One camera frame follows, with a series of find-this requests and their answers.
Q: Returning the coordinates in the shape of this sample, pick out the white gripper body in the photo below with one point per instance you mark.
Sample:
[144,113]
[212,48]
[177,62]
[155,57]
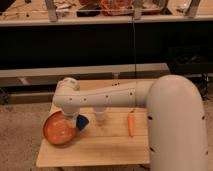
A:
[71,120]

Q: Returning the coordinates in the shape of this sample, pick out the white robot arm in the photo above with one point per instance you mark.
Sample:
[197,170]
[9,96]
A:
[176,117]

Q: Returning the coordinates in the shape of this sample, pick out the orange ceramic bowl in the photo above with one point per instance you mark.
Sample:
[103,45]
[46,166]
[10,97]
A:
[57,131]

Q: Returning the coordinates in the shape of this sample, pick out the clear plastic cup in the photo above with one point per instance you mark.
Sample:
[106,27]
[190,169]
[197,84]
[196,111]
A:
[100,114]

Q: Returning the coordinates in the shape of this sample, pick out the wooden table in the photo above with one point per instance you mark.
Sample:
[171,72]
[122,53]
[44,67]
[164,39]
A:
[100,144]

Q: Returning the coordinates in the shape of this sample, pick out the orange carrot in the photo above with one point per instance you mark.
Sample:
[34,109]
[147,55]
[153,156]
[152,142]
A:
[131,123]

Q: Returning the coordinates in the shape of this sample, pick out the cluttered background shelf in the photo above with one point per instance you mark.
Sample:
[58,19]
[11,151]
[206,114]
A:
[82,12]

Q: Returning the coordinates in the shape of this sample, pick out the black crate on right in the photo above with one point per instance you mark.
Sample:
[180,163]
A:
[190,59]

